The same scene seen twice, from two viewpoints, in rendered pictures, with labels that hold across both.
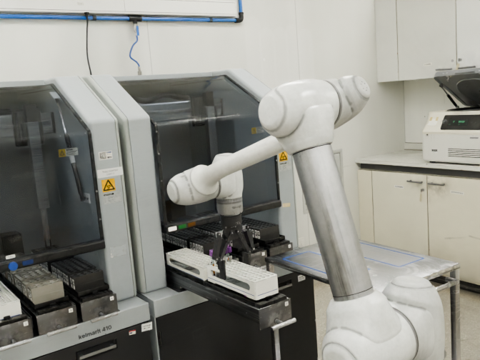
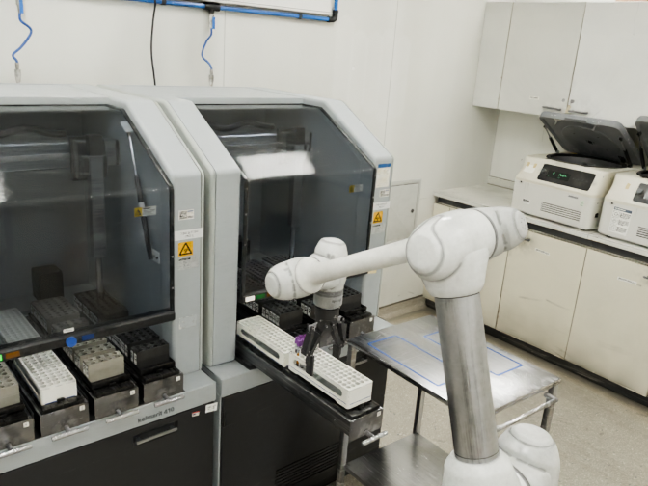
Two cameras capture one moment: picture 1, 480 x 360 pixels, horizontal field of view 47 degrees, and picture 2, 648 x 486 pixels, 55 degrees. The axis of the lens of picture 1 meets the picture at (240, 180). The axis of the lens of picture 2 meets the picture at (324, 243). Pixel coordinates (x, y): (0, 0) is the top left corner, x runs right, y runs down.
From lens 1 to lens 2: 0.44 m
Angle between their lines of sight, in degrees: 10
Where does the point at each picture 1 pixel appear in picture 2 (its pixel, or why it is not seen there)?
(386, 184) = not seen: hidden behind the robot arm
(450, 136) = (547, 189)
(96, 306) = (160, 388)
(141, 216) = (217, 283)
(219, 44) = (305, 46)
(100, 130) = (183, 185)
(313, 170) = (459, 322)
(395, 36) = (502, 56)
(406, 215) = not seen: hidden behind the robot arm
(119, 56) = (188, 51)
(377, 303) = (504, 472)
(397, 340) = not seen: outside the picture
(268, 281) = (363, 389)
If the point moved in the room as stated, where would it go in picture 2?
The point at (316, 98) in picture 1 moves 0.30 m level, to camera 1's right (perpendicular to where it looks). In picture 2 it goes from (475, 243) to (610, 249)
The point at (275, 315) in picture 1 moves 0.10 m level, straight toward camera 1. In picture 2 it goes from (365, 426) to (368, 446)
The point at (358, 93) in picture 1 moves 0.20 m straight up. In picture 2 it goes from (516, 234) to (531, 145)
